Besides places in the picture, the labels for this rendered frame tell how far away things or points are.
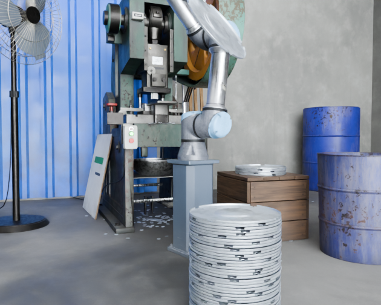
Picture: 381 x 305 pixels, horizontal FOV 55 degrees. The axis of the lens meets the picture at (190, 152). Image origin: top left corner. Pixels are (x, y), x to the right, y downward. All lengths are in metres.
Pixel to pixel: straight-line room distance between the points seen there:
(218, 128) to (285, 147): 2.88
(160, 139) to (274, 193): 0.78
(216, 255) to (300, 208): 1.08
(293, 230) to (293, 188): 0.23
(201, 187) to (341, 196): 0.64
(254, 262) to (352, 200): 0.80
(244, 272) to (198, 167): 0.73
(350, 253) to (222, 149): 2.44
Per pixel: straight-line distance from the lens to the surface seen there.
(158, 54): 2.51
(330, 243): 1.88
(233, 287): 1.11
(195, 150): 1.72
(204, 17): 1.34
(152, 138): 2.28
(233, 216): 1.13
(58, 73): 3.60
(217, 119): 1.61
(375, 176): 1.77
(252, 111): 4.21
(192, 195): 1.71
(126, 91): 2.68
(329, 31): 5.04
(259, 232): 1.08
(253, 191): 1.93
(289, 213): 2.07
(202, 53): 2.73
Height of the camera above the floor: 0.55
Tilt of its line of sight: 2 degrees down
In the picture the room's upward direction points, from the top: straight up
